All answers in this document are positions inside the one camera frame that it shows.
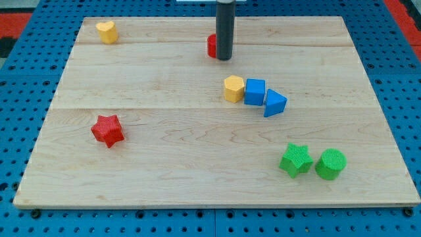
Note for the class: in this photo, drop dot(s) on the green cylinder block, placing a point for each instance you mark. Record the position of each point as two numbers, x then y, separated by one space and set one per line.
331 163

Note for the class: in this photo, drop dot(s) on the wooden board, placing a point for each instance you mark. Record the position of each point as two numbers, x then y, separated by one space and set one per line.
187 147

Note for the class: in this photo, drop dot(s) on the green star block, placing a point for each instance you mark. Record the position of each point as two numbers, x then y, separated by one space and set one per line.
296 160

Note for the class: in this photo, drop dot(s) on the yellow hexagon block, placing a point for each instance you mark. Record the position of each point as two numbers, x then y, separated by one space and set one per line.
234 88

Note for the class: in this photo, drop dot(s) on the red cylinder block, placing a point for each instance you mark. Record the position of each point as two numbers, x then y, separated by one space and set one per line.
211 45

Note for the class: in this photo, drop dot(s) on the blue triangle block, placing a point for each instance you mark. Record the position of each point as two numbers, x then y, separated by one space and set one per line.
275 103

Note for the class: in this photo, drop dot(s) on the blue cube block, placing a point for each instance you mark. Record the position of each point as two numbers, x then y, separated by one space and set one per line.
255 90

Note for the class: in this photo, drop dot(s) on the red star block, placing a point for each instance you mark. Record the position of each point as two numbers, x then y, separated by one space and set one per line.
108 130

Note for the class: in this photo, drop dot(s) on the yellow heart block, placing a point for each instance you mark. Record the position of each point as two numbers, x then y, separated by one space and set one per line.
107 32

